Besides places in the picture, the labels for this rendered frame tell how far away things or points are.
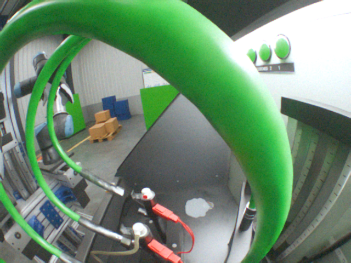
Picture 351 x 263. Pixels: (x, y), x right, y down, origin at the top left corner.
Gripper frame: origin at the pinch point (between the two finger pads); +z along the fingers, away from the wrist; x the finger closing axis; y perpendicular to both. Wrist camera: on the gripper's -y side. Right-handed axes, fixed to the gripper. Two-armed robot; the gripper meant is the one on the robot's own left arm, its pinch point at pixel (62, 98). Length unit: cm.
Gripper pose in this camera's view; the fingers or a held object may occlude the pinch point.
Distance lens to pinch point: 45.4
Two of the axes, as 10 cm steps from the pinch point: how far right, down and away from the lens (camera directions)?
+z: 7.2, 6.9, -0.6
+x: -2.1, 1.4, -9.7
